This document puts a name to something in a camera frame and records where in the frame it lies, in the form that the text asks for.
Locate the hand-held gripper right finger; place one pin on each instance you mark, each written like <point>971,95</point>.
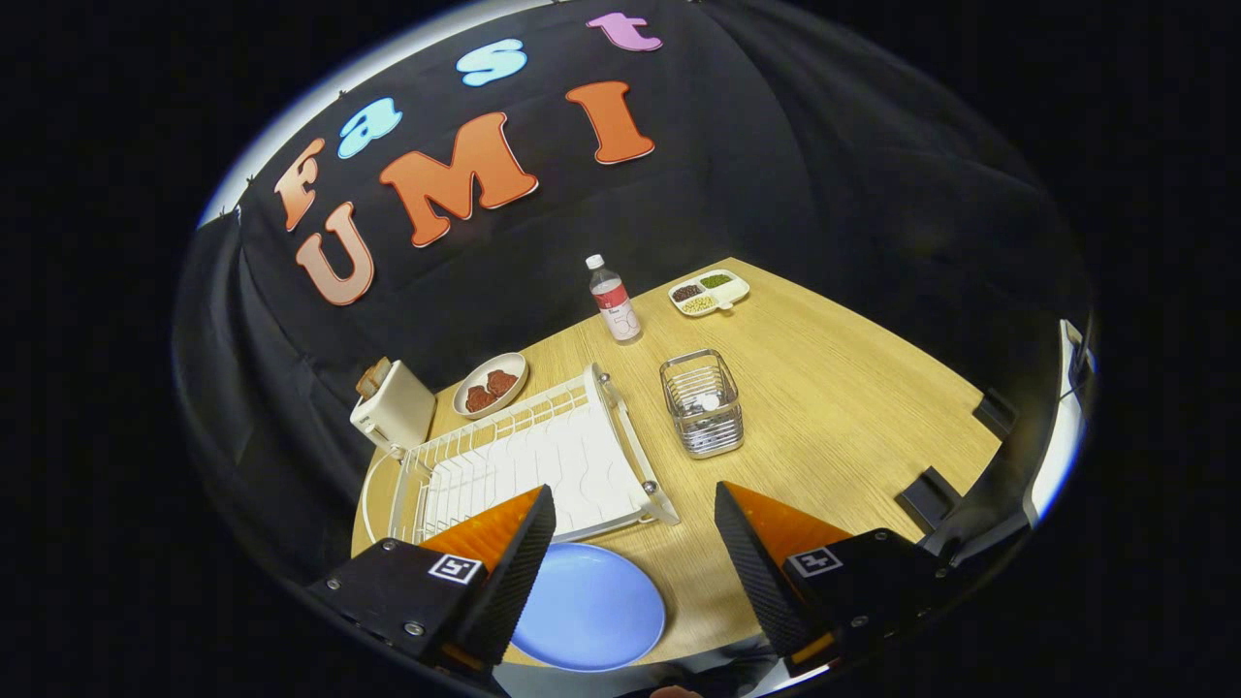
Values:
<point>761,582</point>

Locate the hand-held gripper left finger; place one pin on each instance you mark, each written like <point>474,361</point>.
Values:
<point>514,582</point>

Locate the blue plate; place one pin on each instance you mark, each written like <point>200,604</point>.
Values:
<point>601,606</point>

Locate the beige round plate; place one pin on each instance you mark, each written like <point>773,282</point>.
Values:
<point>521,364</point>

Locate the white divided dish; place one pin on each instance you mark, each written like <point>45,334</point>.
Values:
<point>734,294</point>

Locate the black table clamp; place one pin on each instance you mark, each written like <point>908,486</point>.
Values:
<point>926,497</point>
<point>995,413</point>

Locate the brown meat piece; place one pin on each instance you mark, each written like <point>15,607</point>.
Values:
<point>481,399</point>
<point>501,382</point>

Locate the white toaster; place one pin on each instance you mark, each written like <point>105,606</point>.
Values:
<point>402,412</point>

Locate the toasted bread slice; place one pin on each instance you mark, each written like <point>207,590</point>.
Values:
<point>381,369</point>
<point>368,381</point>

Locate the yellow beans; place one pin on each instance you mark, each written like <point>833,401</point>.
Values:
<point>698,304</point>

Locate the clear bottle with red label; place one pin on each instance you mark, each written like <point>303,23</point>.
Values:
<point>618,310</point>

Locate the dark red beans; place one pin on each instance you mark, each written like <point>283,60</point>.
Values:
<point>686,292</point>

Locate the green beans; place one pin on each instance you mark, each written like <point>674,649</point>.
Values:
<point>716,281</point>

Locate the black backdrop cloth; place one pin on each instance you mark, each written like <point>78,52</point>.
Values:
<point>776,174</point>

